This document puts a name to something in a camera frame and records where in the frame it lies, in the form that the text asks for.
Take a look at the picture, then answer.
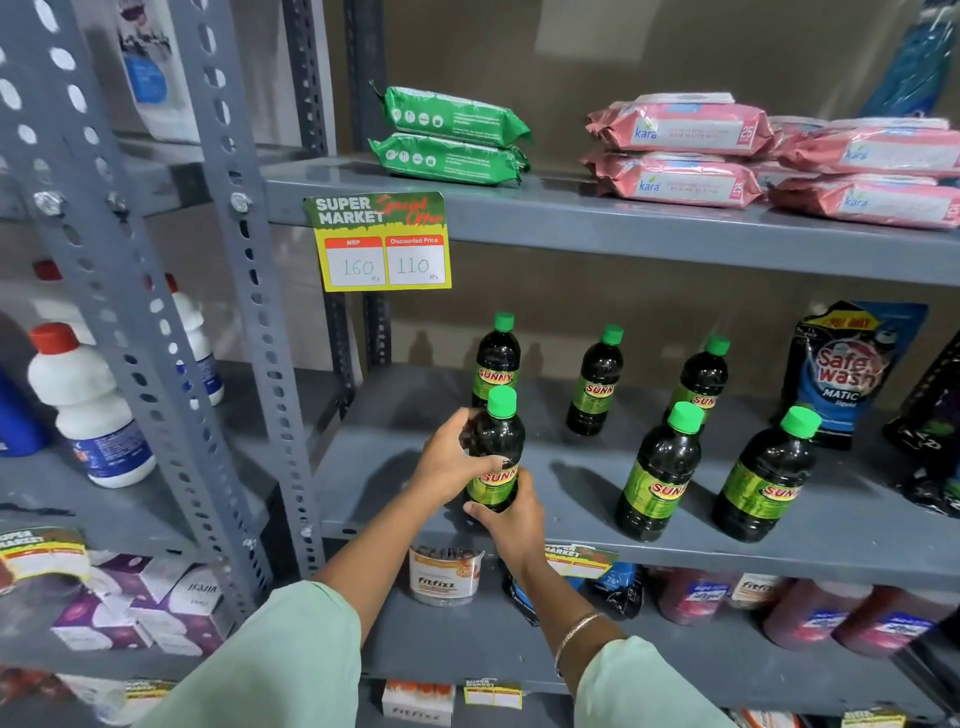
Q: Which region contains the white and orange jar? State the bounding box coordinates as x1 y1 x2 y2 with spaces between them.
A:
726 573 786 611
408 545 486 608

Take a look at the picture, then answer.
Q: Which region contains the dark bottle with green cap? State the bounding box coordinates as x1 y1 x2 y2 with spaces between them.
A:
614 401 706 544
711 405 824 545
460 385 527 516
663 334 732 429
565 324 626 438
470 312 522 411

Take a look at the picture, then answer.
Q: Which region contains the white and orange box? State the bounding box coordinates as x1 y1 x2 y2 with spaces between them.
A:
381 679 457 728

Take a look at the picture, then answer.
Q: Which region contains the white hanging pouch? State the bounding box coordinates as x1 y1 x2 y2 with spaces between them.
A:
114 0 202 144

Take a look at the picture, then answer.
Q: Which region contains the black printed pouch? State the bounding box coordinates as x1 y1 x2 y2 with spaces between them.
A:
883 330 960 520

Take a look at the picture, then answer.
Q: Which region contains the dark blue pouch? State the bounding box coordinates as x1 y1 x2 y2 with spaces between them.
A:
501 562 543 629
584 561 645 621

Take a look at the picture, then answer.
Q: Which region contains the light green shirt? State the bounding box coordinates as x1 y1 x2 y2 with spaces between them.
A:
133 580 742 728

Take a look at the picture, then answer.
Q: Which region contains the blue plastic bottle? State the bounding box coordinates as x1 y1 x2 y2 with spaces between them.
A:
0 366 51 459

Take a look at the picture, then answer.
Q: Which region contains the person's right hand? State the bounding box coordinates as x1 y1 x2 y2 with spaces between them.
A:
462 468 549 580

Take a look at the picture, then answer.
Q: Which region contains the person's right forearm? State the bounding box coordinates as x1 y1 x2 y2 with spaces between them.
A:
514 556 630 682

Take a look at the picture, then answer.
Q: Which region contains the blue detergent pouch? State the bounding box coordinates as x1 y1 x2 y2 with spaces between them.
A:
778 299 930 452

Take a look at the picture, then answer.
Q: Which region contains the grey slotted metal rack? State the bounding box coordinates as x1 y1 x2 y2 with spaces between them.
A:
0 0 355 684
166 0 960 728

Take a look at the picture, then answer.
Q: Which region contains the stack of pink wipes packets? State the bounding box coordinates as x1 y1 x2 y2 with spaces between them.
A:
580 91 960 231

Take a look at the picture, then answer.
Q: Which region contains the green wipes packet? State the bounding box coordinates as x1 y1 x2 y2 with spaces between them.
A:
369 81 534 149
366 132 531 188

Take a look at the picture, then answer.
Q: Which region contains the person's left hand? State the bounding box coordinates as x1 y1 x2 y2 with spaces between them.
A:
408 408 520 513

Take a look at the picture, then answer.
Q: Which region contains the gold bracelet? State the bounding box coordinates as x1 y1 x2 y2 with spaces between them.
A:
552 612 606 678

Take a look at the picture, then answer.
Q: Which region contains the person's left forearm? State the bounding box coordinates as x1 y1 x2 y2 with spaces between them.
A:
313 480 450 648

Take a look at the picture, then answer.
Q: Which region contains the white bottle with red cap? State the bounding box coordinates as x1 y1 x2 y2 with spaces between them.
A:
27 321 158 490
30 259 96 348
144 273 225 408

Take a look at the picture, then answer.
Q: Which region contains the blue translucent bottle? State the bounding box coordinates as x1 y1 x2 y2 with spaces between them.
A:
858 0 960 121

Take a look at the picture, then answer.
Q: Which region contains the pile of purple white boxes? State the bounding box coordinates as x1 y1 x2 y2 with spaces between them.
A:
49 553 235 659

